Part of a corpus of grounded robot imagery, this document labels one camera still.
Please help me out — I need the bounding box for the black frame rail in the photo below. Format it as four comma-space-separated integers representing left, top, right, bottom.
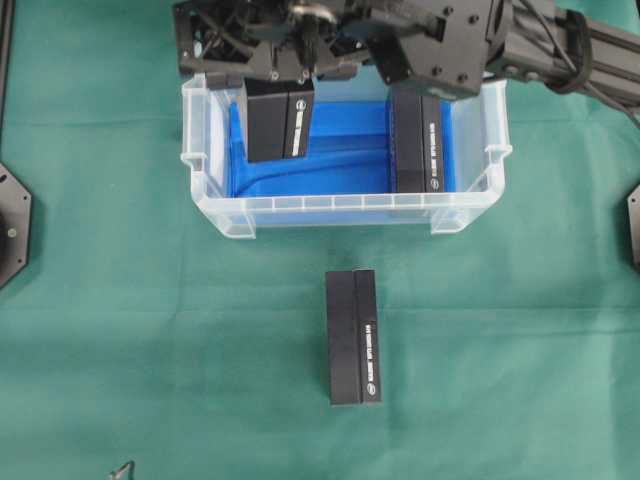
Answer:
0, 0, 15, 122

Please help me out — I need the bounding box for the clear plastic storage case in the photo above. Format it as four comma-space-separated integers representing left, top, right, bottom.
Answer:
180, 75, 512, 240

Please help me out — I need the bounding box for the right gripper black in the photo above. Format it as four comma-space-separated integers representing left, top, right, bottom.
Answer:
172, 1, 493, 98

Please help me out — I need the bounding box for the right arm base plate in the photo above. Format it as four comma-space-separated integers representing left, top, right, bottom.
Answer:
627, 185, 640, 271

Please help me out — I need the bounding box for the blue liner in case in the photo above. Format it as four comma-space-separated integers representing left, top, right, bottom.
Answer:
228, 99, 455, 198

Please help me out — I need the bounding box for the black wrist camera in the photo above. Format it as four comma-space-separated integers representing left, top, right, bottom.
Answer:
367, 36, 430, 95

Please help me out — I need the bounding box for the black cable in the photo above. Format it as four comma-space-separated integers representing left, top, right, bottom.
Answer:
514, 0, 640, 131

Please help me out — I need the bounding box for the small metal bracket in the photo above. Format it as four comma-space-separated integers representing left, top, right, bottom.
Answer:
107, 460, 136, 480

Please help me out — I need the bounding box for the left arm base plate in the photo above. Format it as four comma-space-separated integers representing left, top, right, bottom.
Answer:
0, 164, 32, 287

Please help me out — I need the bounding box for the black camera box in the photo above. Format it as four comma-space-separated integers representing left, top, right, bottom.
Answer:
238, 79, 315, 163
388, 90, 445, 193
325, 269, 382, 406

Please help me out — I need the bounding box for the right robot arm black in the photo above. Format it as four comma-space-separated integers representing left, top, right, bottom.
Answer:
172, 1, 639, 111

